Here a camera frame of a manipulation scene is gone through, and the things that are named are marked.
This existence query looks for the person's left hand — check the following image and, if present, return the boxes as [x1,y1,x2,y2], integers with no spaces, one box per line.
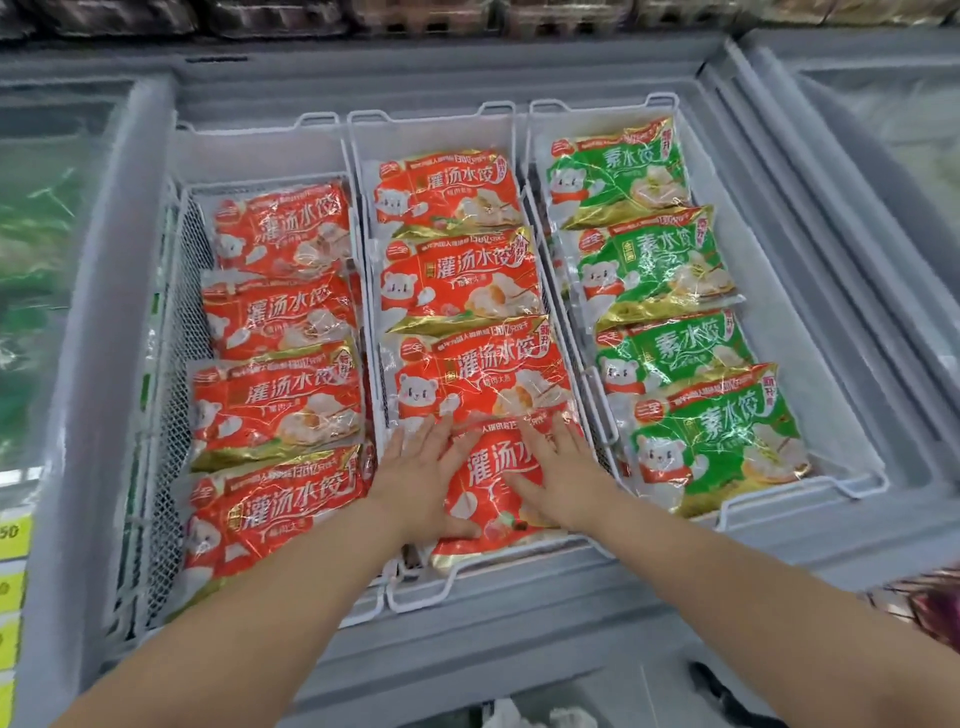
[367,416,481,545]

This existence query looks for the person's right hand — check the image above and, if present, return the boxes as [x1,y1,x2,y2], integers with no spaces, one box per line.
[502,416,624,534]

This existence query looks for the red dumpling packet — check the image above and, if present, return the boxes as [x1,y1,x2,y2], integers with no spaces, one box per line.
[431,416,583,571]

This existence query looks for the grey freezer with green front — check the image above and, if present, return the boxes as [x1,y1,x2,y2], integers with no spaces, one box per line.
[0,29,960,728]

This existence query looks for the green dumpling packet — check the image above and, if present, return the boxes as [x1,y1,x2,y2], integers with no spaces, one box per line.
[573,206,744,328]
[596,311,759,395]
[629,363,815,519]
[545,116,691,230]

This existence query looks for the red dumpling packets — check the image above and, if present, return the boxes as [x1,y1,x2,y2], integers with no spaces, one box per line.
[168,146,583,624]

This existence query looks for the freezer sliding glass lid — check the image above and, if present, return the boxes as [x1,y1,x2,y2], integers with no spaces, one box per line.
[0,74,178,728]

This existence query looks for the person's right forearm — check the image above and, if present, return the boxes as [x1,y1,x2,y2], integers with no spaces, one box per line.
[592,494,960,728]

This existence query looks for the person's left forearm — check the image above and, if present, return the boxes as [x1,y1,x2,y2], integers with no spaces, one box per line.
[52,494,406,728]

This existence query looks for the person's light trouser leg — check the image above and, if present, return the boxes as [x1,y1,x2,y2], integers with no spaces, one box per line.
[479,697,601,728]

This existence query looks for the white plastic freezer basket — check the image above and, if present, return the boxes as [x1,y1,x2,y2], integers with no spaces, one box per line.
[346,101,624,613]
[104,112,391,639]
[524,91,890,534]

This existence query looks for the person's black right shoe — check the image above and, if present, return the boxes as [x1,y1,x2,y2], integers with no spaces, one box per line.
[689,659,789,728]

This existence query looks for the grey freezer with loose dumplings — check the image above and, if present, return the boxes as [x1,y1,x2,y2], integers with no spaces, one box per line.
[738,29,960,421]

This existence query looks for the clear sleeve with yellow tags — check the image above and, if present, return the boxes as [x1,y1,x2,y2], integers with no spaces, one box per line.
[0,509,35,728]

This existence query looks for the green frozen bags under lid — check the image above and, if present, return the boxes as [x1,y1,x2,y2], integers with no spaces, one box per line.
[0,134,99,451]

